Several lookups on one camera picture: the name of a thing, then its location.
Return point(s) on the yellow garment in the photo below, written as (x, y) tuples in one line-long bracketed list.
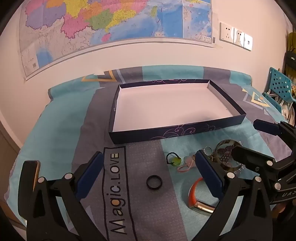
[(291, 41)]

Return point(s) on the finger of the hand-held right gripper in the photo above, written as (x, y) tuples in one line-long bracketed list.
[(249, 156), (263, 126)]

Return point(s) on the colourful wall map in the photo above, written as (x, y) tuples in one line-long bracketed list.
[(92, 18)]

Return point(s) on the orange smart band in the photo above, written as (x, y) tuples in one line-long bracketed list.
[(192, 192)]

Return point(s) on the amber bangle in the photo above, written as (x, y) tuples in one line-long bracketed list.
[(217, 153)]

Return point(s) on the black bag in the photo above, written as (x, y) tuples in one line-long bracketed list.
[(291, 67)]

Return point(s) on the white wall socket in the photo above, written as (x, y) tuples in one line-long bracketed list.
[(226, 32), (238, 37)]

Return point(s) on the wooden board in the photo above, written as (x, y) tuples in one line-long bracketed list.
[(38, 171)]

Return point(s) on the teal grey printed blanket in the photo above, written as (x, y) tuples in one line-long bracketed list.
[(57, 139)]

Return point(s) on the blue perforated plastic chair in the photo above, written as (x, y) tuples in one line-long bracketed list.
[(279, 85)]

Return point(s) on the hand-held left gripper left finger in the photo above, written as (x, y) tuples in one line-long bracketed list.
[(92, 171)]

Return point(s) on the dark blue cardboard box lid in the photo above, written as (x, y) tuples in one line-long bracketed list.
[(166, 109)]

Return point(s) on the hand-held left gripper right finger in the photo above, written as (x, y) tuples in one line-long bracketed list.
[(208, 173)]

